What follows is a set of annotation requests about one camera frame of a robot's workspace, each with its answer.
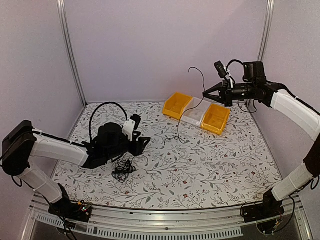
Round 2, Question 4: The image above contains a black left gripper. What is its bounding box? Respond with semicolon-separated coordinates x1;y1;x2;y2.
105;132;151;162

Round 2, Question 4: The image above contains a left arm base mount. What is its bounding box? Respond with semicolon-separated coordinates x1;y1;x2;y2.
48;199;92;223

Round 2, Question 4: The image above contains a white translucent plastic bin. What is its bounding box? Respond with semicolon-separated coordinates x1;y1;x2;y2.
180;97;211;127

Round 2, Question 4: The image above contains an aluminium front rail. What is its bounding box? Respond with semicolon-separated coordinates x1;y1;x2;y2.
21;194;313;240

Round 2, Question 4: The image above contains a thin black cable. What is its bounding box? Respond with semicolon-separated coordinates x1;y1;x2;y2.
164;66;206;149

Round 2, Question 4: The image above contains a tangled black cable pile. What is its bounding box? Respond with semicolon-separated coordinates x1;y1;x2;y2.
111;159;137;184

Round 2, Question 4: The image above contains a left aluminium frame post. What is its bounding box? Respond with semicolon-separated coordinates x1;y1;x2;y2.
56;0;88;107

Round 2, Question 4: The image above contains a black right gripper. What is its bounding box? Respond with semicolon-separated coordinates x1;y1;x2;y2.
203;79;256;107

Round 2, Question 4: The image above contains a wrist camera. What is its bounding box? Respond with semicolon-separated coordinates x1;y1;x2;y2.
122;114;141;142
213;61;236;89

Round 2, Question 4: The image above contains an aluminium frame post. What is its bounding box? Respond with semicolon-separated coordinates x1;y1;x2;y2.
246;0;275;107
56;0;88;107

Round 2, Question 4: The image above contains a right aluminium frame post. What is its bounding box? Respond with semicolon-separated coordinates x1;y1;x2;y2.
246;0;275;107

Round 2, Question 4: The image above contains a yellow plastic bin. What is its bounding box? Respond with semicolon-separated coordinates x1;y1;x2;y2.
200;103;230;135
162;92;193;120

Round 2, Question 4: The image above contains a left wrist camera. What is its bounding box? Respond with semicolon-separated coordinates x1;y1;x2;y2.
122;114;141;142

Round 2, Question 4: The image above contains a right yellow plastic bin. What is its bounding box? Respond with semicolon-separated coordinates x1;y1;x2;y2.
200;103;230;135

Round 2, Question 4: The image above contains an arm black hose cable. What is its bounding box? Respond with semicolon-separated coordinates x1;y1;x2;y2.
226;59;245;70
89;101;128;142

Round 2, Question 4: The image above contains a right arm black hose cable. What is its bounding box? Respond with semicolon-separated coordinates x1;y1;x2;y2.
226;59;245;70

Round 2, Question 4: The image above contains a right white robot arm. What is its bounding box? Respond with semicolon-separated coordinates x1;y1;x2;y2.
202;80;320;218

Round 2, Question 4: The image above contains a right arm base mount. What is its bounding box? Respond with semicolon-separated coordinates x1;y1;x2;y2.
240;192;285;235

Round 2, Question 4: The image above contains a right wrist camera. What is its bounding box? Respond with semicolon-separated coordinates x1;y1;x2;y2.
213;61;236;89

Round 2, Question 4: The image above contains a left arm black hose cable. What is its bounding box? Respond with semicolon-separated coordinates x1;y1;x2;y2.
89;101;128;142

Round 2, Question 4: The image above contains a left yellow plastic bin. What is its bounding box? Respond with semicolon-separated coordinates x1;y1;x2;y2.
162;92;193;120

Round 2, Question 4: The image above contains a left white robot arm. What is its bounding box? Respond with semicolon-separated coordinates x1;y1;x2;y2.
1;120;150;217

